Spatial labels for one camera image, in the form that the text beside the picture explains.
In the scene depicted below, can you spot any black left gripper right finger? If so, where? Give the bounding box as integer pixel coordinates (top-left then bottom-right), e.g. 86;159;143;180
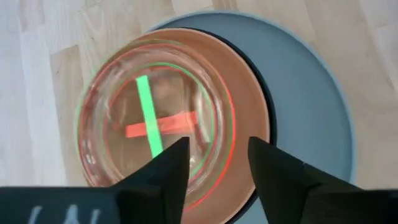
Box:
247;136;398;224

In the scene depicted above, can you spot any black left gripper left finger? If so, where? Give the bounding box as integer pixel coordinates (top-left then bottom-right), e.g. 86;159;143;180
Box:
0;136;191;224

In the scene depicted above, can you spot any black plastic plate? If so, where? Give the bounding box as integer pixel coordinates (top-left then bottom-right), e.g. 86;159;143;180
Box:
185;27;278;224

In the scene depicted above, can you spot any grey plastic plate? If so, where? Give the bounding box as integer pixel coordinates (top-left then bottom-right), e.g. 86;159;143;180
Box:
148;10;358;224

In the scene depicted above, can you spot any orange plastic plate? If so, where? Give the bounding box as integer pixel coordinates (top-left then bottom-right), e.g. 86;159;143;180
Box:
75;27;271;224

